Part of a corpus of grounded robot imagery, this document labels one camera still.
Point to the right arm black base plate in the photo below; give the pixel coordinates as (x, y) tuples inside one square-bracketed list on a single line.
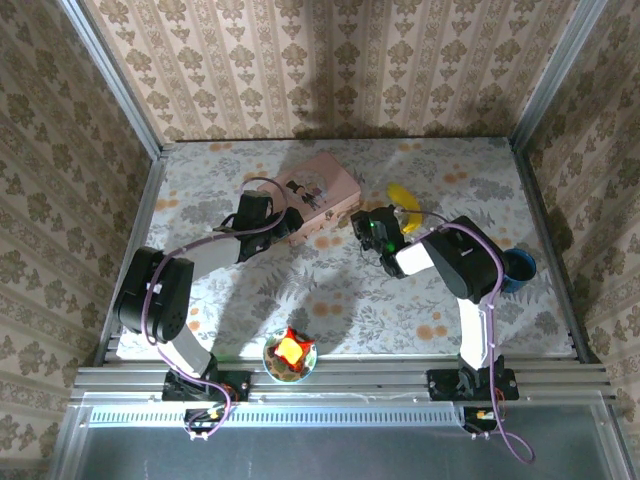
[(442, 385)]

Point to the pink box with couple print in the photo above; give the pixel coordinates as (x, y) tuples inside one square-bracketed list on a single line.
[(320, 185)]

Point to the bowl with red yellow contents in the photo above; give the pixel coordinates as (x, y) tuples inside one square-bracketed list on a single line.
[(290, 354)]

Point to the long aluminium cross rail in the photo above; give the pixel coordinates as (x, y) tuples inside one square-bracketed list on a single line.
[(375, 375)]

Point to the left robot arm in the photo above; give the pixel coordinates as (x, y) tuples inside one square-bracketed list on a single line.
[(155, 295)]

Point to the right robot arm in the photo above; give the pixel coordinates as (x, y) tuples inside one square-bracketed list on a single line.
[(465, 260)]

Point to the aluminium side rail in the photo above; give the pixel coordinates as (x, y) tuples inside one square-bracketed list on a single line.
[(134, 250), (534, 200)]

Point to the blue cup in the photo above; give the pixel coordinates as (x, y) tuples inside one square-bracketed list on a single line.
[(520, 270)]

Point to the grey metal sheet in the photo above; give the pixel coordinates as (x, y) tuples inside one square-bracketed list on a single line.
[(325, 455)]

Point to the yellow banana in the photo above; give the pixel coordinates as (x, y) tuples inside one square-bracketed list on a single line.
[(407, 200)]

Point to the aluminium frame post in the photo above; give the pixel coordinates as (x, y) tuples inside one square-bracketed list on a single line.
[(115, 75), (557, 72)]

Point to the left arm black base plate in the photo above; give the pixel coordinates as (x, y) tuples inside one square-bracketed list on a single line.
[(235, 387)]

